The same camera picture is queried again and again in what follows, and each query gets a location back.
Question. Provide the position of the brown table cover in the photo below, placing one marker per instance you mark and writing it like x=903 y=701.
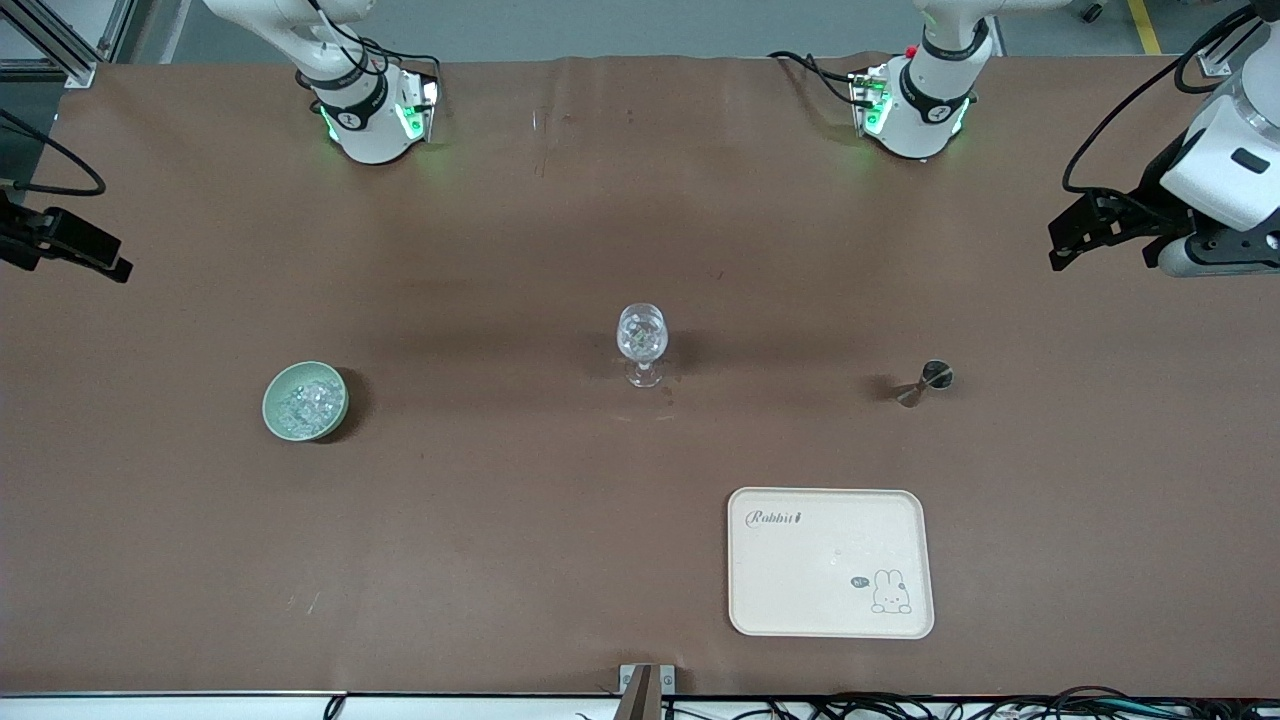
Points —
x=500 y=250

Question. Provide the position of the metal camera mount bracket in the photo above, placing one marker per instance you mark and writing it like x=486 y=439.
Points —
x=640 y=695

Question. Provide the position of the clear wine glass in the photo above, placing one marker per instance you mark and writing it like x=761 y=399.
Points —
x=641 y=335

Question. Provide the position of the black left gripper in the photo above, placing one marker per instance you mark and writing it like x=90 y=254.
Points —
x=1143 y=207

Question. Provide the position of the cream rabbit print tray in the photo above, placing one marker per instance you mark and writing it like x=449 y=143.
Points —
x=800 y=580

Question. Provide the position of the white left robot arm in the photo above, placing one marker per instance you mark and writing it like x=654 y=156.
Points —
x=920 y=110

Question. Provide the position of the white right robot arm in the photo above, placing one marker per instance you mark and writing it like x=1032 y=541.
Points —
x=365 y=130

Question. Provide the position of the aluminium frame post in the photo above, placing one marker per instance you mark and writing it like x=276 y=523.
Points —
x=60 y=50
x=1215 y=62

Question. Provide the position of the black caster wheel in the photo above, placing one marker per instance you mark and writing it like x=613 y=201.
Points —
x=1092 y=12

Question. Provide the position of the steel double jigger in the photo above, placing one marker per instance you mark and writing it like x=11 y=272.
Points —
x=937 y=376

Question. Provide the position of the clear ice cubes pile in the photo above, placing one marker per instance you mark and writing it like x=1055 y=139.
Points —
x=308 y=405

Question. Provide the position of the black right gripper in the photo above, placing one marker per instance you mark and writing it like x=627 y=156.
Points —
x=22 y=233

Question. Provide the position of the pale green ceramic bowl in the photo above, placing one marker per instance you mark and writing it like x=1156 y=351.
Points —
x=272 y=408

